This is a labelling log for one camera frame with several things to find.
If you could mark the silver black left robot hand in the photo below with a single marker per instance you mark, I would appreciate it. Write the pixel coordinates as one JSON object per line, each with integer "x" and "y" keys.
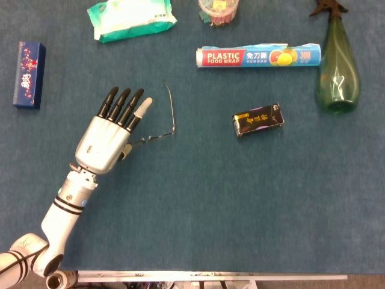
{"x": 102, "y": 144}

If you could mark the thin wire-frame eyeglasses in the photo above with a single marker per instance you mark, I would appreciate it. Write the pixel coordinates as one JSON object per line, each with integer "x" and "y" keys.
{"x": 149, "y": 138}

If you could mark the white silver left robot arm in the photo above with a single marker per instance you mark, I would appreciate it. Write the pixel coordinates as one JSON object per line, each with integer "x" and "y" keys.
{"x": 63, "y": 210}

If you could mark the dark blue rectangular box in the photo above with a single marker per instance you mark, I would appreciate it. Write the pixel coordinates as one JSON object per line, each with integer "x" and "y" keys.
{"x": 28, "y": 75}

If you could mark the green wet wipes pack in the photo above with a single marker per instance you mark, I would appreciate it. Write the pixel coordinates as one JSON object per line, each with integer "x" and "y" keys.
{"x": 132, "y": 21}

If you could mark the small black gold-print box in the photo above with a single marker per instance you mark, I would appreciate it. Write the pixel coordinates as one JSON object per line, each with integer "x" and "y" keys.
{"x": 258, "y": 120}

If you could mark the clear jar of colourful clips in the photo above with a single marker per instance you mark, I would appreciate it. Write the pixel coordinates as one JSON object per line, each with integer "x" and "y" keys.
{"x": 218, "y": 12}

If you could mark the blue plastic food wrap roll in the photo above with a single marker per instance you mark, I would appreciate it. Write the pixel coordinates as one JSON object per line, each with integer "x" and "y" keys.
{"x": 255, "y": 57}

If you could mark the green spray bottle black nozzle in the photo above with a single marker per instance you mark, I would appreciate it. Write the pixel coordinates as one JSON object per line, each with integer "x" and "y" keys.
{"x": 337, "y": 75}

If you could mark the aluminium rail bar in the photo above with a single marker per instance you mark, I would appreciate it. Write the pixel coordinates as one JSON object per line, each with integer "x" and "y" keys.
{"x": 210, "y": 275}

